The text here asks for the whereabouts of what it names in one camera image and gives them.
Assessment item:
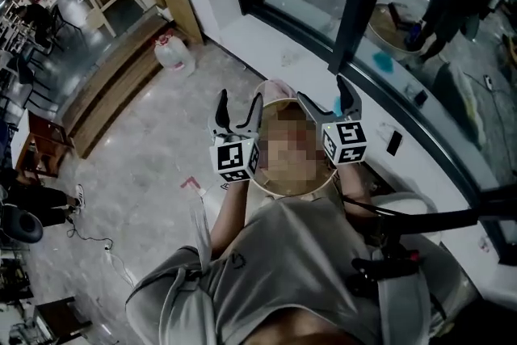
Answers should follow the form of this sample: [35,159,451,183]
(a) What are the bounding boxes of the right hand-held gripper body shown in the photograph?
[320,111,369,166]

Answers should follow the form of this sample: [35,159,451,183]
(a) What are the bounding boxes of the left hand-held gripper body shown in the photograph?
[208,123,262,183]

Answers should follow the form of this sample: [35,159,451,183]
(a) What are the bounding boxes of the person's right forearm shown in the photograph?
[336,160,381,216]

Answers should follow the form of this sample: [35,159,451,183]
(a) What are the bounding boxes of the person's left forearm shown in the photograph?
[208,175,260,260]

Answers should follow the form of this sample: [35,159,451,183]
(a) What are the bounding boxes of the pink cloth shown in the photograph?
[263,78,295,99]

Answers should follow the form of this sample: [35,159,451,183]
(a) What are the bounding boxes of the black phone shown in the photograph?
[385,129,404,157]

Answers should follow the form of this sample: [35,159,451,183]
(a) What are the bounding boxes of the clear plastic water jug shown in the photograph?
[153,32,197,78]

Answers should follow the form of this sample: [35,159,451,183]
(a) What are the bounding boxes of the white chair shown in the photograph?
[368,191,482,339]

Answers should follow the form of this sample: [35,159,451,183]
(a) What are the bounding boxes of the wooden step platform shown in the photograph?
[59,17,173,159]

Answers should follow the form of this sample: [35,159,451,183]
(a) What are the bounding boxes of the person's grey shorts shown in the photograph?
[124,193,448,345]

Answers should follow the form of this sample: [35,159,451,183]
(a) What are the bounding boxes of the leaning wooden board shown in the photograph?
[146,0,204,46]

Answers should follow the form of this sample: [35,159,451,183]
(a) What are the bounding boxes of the black harness clip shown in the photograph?
[350,241,422,299]

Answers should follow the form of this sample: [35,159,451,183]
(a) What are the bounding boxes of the small brown wooden table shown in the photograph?
[17,110,77,179]

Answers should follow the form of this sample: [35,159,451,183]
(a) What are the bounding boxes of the black chair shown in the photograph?
[34,2,86,54]

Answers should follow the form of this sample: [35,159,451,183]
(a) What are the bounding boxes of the black round cushioned stool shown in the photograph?
[0,204,44,244]

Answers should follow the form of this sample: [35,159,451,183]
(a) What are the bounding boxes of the dark low table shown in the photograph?
[31,296,93,341]

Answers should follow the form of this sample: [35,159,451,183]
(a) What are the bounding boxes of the black window frame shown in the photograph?
[221,0,517,267]

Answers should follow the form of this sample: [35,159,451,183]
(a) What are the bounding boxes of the thick black cable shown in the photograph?
[341,189,480,236]

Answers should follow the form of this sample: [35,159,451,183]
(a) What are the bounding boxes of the thin floor cable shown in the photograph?
[65,213,137,288]

